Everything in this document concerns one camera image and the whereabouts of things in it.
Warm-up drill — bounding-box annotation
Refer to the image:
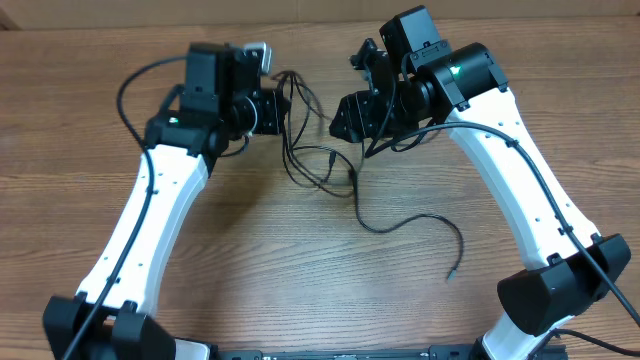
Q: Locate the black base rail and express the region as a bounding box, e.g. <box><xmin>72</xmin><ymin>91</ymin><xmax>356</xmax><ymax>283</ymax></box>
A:
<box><xmin>174</xmin><ymin>339</ymin><xmax>569</xmax><ymax>360</ymax></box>

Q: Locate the black usb cable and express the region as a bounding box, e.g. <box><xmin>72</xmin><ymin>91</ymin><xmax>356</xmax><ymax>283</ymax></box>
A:
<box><xmin>347</xmin><ymin>167</ymin><xmax>465</xmax><ymax>282</ymax></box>
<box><xmin>269</xmin><ymin>69</ymin><xmax>359</xmax><ymax>199</ymax></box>
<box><xmin>272</xmin><ymin>72</ymin><xmax>357</xmax><ymax>199</ymax></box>

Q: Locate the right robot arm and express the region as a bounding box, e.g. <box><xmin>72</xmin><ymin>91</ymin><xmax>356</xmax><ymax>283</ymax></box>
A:
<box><xmin>330</xmin><ymin>6</ymin><xmax>631</xmax><ymax>359</ymax></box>

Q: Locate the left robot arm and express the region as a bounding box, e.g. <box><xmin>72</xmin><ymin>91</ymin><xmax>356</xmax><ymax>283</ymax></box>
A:
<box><xmin>42</xmin><ymin>42</ymin><xmax>290</xmax><ymax>360</ymax></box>

